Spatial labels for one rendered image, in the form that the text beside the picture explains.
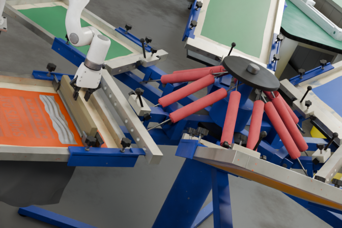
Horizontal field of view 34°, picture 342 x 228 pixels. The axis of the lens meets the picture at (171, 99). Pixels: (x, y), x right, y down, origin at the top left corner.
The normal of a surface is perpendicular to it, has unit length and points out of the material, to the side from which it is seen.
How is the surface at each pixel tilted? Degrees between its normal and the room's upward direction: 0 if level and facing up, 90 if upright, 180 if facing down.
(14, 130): 0
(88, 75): 90
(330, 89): 32
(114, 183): 0
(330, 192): 58
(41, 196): 100
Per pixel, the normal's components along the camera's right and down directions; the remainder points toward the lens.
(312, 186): 0.17, -0.06
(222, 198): 0.38, -0.83
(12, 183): 0.50, 0.67
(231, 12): 0.30, -0.47
